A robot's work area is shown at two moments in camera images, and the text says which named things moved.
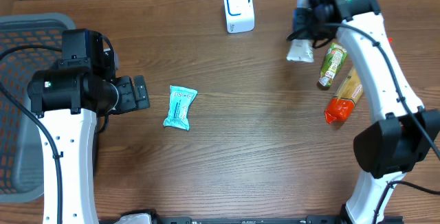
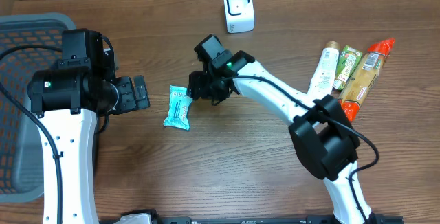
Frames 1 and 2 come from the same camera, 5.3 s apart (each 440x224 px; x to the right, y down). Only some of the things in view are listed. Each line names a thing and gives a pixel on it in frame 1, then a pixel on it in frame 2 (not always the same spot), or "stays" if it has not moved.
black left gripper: [132, 101] stays
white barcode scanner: [239, 9] stays
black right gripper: [303, 20] → [201, 88]
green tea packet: [335, 58] → [348, 59]
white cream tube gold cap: [301, 50] → [322, 83]
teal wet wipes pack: [179, 101] stays
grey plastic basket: [20, 139] stays
